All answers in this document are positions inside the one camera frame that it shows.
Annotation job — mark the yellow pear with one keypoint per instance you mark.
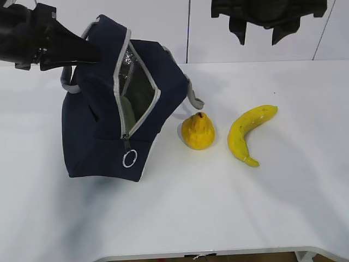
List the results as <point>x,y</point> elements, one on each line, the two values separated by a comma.
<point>198,131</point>

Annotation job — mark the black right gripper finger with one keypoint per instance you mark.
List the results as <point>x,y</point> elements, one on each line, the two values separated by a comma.
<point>284,29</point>
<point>238,28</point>

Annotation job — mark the green lid food container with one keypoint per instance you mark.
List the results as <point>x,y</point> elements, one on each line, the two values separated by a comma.
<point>136,93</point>

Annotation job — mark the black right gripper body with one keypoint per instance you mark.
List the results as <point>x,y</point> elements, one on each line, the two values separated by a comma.
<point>266,13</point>

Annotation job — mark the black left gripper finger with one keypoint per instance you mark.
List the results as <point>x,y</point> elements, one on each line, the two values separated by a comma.
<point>62,63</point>
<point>65,46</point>

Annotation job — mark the navy blue lunch bag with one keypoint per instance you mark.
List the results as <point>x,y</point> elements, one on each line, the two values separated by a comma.
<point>94,135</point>

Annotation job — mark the yellow banana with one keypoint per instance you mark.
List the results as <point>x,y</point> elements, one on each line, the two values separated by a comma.
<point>242,126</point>

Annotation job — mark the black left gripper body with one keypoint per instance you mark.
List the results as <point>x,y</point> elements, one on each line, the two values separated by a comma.
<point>26,35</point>

